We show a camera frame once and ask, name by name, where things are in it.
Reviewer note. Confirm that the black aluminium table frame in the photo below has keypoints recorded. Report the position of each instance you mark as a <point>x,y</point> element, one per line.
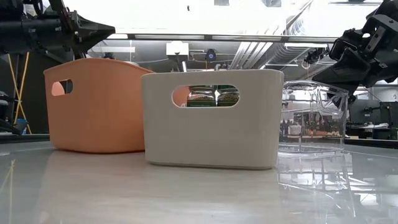
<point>25,138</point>

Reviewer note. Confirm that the white mounted box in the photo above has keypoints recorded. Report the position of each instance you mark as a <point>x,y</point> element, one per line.
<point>177,48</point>

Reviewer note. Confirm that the white plastic table cover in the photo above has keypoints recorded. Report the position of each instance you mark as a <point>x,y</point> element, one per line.
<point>93,193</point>

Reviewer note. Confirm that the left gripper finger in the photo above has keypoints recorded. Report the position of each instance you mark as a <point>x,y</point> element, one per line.
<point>93,26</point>
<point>93,39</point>

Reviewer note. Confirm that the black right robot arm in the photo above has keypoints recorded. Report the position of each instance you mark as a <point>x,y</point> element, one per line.
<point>387,9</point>

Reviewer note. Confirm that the blue container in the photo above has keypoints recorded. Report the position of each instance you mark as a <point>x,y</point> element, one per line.
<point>22,126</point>

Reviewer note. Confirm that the small black blue-lit device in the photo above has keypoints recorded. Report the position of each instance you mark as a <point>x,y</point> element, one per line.
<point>211,56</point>

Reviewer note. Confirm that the green-lid spice jar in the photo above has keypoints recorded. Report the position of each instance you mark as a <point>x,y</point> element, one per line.
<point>200,99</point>
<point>228,99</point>

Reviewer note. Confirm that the grey plastic bin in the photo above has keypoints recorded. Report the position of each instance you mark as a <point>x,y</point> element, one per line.
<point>211,137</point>

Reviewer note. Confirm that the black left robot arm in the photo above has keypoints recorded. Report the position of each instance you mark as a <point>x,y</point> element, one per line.
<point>28,34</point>

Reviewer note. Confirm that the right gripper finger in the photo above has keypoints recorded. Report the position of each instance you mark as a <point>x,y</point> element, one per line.
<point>345,84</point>
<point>345,67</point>

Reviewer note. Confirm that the clear plastic bin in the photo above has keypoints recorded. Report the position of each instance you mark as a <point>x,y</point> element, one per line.
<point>314,85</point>

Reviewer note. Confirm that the yellow tripod stand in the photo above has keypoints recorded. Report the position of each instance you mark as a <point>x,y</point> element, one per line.
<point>19,93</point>

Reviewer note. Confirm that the orange plastic bin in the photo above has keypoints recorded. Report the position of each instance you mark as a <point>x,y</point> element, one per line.
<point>93,118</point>

